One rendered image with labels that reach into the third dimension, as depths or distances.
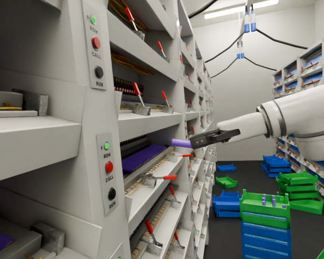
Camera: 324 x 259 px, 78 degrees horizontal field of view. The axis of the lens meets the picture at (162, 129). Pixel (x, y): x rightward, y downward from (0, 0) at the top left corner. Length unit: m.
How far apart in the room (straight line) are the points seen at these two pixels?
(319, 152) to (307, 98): 0.12
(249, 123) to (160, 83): 0.59
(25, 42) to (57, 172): 0.19
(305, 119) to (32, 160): 0.47
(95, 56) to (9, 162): 0.19
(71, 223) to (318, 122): 0.48
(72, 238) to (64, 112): 0.18
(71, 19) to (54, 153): 0.17
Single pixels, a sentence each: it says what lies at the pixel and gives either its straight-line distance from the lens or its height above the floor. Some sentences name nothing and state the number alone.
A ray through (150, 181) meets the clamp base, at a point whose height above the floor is 0.94.
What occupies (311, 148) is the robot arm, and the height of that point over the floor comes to 1.02.
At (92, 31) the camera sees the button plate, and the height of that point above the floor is 1.24.
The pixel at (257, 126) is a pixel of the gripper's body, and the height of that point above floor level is 1.07.
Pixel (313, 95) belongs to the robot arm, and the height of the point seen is 1.13.
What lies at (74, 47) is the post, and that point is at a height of 1.21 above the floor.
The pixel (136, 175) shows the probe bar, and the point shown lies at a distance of 0.55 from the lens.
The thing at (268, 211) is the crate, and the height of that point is 0.42.
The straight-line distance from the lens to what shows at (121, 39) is 0.46.
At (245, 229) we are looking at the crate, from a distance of 1.69.
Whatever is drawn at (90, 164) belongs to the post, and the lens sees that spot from 0.30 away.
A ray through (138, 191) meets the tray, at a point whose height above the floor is 0.93.
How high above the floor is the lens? 1.11
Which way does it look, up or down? 4 degrees down
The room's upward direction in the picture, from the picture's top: 5 degrees counter-clockwise
